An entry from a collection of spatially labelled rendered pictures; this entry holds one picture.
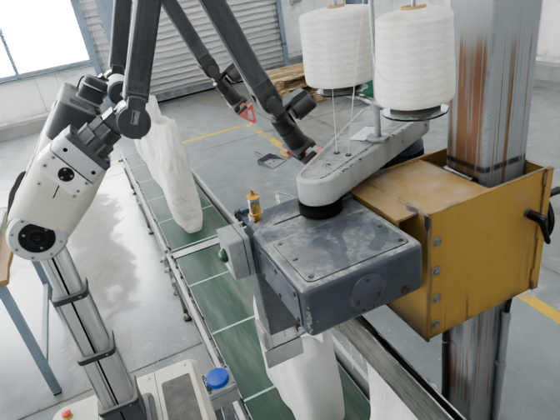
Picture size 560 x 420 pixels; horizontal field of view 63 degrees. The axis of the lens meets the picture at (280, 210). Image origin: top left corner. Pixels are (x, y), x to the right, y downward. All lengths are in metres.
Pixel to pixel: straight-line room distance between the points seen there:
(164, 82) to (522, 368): 7.22
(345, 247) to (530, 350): 1.87
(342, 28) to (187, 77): 7.60
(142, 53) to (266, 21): 7.85
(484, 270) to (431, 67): 0.47
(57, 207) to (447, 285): 1.01
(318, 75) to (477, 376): 0.91
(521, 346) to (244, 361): 1.35
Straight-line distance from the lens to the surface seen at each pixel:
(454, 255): 1.00
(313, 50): 1.05
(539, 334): 2.68
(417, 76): 0.83
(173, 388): 2.18
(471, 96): 1.03
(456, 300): 1.08
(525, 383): 2.44
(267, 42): 8.97
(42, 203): 1.40
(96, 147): 1.16
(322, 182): 0.87
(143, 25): 1.14
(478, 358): 1.39
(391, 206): 0.93
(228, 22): 1.18
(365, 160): 0.97
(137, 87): 1.14
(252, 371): 1.96
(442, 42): 0.84
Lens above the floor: 1.78
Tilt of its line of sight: 28 degrees down
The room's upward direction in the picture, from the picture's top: 10 degrees counter-clockwise
